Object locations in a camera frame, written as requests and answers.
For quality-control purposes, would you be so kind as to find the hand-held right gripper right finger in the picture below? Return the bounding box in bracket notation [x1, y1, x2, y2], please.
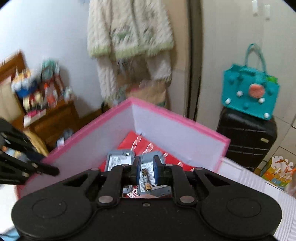
[153, 155, 232, 208]

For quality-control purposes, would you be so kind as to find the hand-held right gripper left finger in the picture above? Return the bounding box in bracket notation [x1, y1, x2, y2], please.
[62, 156, 142, 208]

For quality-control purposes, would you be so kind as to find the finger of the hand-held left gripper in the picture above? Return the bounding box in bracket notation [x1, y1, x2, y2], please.
[0, 152, 60, 185]

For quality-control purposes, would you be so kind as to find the small gold black cylinder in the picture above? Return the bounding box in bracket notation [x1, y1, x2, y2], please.
[143, 170, 152, 192]

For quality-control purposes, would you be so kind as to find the pink cardboard box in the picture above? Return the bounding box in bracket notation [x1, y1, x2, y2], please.
[16, 97, 231, 202]

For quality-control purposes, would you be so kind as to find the red glasses-print pouch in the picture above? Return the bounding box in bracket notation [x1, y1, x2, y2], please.
[97, 130, 197, 200]

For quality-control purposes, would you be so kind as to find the wooden nightstand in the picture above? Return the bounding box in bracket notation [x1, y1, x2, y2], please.
[0, 52, 80, 153]

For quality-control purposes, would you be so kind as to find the brown paper bag green print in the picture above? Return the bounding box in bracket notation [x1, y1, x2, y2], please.
[126, 80, 168, 108]

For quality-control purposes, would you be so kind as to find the black suitcase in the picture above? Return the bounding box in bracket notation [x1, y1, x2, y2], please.
[216, 107, 277, 172]

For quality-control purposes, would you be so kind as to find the black clothes rack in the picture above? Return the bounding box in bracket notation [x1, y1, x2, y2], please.
[188, 0, 201, 121]

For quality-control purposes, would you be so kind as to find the teal felt tote bag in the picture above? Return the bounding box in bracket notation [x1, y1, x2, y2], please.
[222, 43, 280, 120]

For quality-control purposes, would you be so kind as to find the colourful printed gift bag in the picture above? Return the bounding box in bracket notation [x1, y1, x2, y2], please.
[260, 156, 296, 190]

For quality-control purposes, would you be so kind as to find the beige leaning board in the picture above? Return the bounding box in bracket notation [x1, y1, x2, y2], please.
[171, 0, 192, 118]

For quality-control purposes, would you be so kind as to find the fluffy cream robe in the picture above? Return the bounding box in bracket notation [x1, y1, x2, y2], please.
[87, 0, 175, 105]

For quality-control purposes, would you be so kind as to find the beige wardrobe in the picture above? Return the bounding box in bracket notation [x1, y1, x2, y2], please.
[201, 0, 296, 130]

